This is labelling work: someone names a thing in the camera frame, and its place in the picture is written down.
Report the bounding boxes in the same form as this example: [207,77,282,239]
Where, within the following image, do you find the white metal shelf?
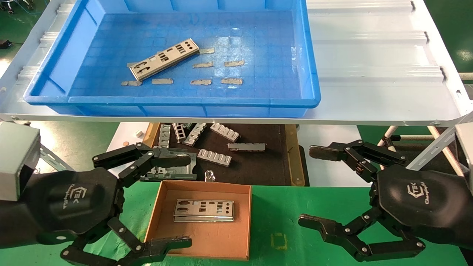
[0,0,473,126]

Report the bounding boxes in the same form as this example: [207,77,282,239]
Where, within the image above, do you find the black chair casters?
[0,0,35,15]

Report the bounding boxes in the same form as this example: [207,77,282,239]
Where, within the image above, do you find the grey slotted metal bracket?
[172,123,186,143]
[158,125,171,148]
[184,123,207,147]
[197,149,232,167]
[227,143,266,151]
[210,123,241,142]

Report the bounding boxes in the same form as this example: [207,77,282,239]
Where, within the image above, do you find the green table cloth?
[0,181,470,266]

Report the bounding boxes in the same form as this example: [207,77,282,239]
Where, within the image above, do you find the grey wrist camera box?
[0,122,41,202]
[455,122,473,181]

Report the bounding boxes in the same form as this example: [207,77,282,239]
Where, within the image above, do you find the large grey metal plate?
[140,147,197,181]

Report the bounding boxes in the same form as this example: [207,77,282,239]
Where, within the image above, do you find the blue plastic tray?
[23,0,321,118]

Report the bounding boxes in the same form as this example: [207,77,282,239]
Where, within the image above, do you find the dark tray with wooden frame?
[142,123,305,187]

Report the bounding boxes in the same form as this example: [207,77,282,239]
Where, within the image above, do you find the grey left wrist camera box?
[0,122,41,202]

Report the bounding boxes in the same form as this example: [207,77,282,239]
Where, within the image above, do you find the perforated steel brace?
[39,144,74,172]

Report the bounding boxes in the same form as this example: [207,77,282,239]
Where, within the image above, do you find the silver IO shield plate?
[128,38,200,82]
[173,199,235,218]
[173,216,235,223]

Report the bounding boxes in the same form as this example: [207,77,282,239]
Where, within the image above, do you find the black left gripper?
[22,142,193,266]

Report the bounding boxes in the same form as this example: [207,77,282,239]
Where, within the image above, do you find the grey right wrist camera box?
[455,122,473,181]

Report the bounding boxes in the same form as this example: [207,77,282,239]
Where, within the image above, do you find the brown cardboard box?
[143,180,253,260]

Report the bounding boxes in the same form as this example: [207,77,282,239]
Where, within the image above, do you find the white angle steel brace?
[405,111,473,171]

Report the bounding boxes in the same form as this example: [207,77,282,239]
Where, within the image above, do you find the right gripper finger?
[298,207,426,263]
[309,140,406,182]

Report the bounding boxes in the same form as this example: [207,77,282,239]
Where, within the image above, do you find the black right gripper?
[371,165,473,252]

